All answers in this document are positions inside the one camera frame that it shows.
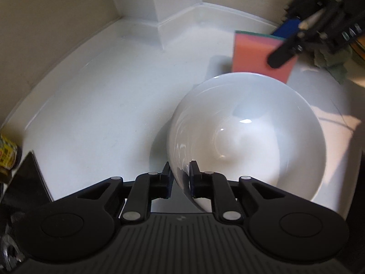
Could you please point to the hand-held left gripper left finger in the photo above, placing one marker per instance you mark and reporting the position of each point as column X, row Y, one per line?
column 168, row 185

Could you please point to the green cloth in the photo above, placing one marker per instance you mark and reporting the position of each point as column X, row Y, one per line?
column 339, row 71

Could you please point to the checkered lid sauce jar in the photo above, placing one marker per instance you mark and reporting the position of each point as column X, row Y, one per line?
column 7, row 154

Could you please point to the gas burner pan support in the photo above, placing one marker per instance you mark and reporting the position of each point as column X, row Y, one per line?
column 10, row 251

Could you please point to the pink and green sponge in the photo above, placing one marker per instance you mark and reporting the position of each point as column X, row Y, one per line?
column 251, row 54

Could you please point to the black glass gas stove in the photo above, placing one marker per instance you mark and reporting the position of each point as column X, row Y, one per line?
column 28, row 182

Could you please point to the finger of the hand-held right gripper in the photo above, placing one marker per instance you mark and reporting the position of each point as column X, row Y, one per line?
column 281, row 55
column 288, row 28

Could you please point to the white bowl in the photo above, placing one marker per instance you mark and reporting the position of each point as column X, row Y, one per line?
column 242, row 148

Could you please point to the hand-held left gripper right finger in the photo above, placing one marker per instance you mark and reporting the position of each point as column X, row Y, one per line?
column 193, row 184

